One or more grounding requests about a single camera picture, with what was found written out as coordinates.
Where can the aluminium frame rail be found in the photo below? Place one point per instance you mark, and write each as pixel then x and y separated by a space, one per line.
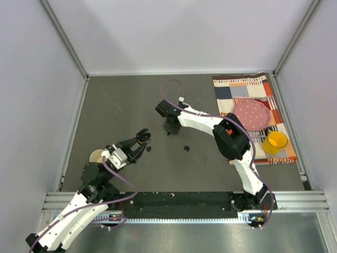
pixel 287 201

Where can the orange patterned cloth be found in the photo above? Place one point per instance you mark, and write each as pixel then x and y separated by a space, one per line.
pixel 231 89

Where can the cream mug black handle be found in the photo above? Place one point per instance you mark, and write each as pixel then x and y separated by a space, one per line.
pixel 96 156

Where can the pink dotted plate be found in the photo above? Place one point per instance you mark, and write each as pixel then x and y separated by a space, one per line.
pixel 253 115

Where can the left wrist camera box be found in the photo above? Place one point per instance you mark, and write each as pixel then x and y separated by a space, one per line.
pixel 117 158

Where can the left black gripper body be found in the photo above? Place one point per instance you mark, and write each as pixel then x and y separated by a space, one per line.
pixel 129 155

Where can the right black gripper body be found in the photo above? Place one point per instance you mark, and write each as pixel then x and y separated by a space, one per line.
pixel 174 130

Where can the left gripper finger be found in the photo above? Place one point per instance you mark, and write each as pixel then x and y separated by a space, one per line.
pixel 137 153
pixel 126 144

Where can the glossy black charging case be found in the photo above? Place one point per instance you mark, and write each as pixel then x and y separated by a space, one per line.
pixel 143 136

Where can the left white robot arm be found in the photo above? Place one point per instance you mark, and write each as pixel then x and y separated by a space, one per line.
pixel 95 195

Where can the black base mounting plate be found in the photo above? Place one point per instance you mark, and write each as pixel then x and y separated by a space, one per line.
pixel 192 205

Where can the yellow translucent cup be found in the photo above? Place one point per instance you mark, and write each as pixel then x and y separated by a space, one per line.
pixel 274 142

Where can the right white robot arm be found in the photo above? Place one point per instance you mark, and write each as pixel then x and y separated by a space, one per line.
pixel 234 144

